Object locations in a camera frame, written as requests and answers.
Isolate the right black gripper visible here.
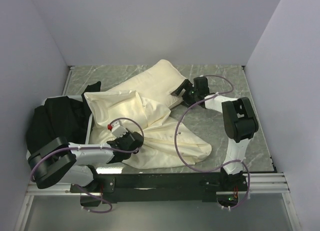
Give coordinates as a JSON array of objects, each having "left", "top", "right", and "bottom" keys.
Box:
[{"left": 171, "top": 79, "right": 199, "bottom": 109}]

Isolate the cream pillow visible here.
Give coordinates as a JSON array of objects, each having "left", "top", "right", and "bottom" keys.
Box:
[{"left": 110, "top": 59, "right": 187, "bottom": 109}]

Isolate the cream pillowcase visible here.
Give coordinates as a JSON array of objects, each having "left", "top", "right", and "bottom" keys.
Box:
[{"left": 84, "top": 90, "right": 212, "bottom": 169}]

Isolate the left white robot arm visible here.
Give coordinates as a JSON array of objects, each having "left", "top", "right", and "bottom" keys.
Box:
[{"left": 26, "top": 129, "right": 144, "bottom": 192}]

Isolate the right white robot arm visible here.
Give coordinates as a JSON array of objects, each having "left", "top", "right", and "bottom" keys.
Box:
[{"left": 171, "top": 75, "right": 259, "bottom": 191}]

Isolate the black cloth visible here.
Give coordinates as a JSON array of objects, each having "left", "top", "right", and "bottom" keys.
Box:
[{"left": 26, "top": 81, "right": 101, "bottom": 154}]

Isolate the grey plastic basket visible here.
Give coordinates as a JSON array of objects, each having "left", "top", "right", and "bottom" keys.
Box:
[{"left": 42, "top": 95, "right": 93, "bottom": 144}]

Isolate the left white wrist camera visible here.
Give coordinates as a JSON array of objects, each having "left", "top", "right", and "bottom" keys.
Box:
[{"left": 107, "top": 123, "right": 128, "bottom": 138}]

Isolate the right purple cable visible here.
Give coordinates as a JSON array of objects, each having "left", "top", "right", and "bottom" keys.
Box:
[{"left": 174, "top": 75, "right": 251, "bottom": 212}]

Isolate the purple cable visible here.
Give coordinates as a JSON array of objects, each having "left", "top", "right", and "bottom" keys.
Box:
[
  {"left": 174, "top": 75, "right": 251, "bottom": 212},
  {"left": 29, "top": 117, "right": 145, "bottom": 214}
]

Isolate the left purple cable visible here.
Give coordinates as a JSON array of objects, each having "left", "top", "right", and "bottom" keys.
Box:
[{"left": 29, "top": 117, "right": 145, "bottom": 214}]

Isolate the aluminium frame rail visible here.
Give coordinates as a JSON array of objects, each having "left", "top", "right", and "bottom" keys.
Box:
[{"left": 14, "top": 173, "right": 290, "bottom": 231}]

